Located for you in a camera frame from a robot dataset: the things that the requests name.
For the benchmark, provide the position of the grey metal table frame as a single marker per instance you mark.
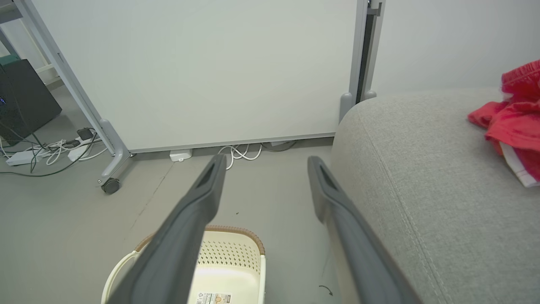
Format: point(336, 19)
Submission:
point(8, 12)

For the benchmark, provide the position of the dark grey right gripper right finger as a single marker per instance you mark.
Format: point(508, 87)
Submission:
point(363, 261)

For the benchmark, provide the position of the black power adapter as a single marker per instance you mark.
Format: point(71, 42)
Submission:
point(85, 134)

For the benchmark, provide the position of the black computer box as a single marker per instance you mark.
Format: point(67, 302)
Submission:
point(29, 101)

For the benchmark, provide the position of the light grey fabric sofa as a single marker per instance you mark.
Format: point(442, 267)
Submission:
point(443, 190)

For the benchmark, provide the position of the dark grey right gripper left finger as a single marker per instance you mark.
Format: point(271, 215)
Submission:
point(177, 245)

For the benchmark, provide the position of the white adapter box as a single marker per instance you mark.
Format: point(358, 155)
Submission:
point(180, 155)

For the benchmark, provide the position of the cream plastic laundry basket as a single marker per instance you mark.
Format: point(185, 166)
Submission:
point(230, 261)

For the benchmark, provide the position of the long white power strip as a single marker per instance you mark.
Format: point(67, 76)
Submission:
point(21, 158)

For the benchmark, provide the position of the white partition panel grey frame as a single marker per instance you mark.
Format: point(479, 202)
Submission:
point(211, 71)
point(455, 42)

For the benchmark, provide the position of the red fleece garment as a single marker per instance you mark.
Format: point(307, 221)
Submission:
point(512, 122)

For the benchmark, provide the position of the short white power strip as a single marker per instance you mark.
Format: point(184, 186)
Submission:
point(78, 153)

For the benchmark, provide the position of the teal box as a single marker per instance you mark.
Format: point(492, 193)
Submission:
point(8, 60)

